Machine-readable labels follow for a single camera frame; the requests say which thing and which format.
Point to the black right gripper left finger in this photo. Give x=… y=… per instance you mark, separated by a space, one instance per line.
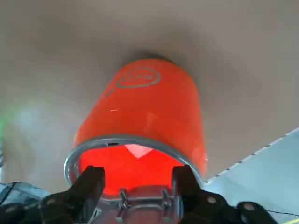
x=91 y=184

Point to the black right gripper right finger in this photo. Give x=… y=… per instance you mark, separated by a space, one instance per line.
x=187 y=184

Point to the orange round bin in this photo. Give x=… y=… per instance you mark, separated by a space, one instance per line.
x=149 y=112

